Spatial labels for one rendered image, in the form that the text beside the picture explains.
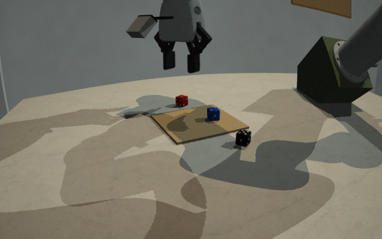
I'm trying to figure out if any red die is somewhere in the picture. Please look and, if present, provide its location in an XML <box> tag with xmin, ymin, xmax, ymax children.
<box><xmin>175</xmin><ymin>95</ymin><xmax>188</xmax><ymax>107</ymax></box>

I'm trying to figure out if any blue die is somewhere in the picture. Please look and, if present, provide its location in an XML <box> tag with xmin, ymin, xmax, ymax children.
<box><xmin>207</xmin><ymin>107</ymin><xmax>220</xmax><ymax>121</ymax></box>

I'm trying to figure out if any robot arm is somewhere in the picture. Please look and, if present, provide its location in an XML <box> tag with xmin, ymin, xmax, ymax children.
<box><xmin>126</xmin><ymin>3</ymin><xmax>382</xmax><ymax>83</ymax></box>

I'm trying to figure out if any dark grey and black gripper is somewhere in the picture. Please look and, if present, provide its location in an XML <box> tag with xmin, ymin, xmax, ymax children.
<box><xmin>154</xmin><ymin>0</ymin><xmax>212</xmax><ymax>73</ymax></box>

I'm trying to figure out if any tan flat mat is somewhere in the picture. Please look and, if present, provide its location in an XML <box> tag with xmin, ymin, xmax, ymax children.
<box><xmin>151</xmin><ymin>104</ymin><xmax>249</xmax><ymax>145</ymax></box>

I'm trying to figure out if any black die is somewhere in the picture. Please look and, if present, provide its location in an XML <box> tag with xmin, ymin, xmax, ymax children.
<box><xmin>235</xmin><ymin>129</ymin><xmax>251</xmax><ymax>147</ymax></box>

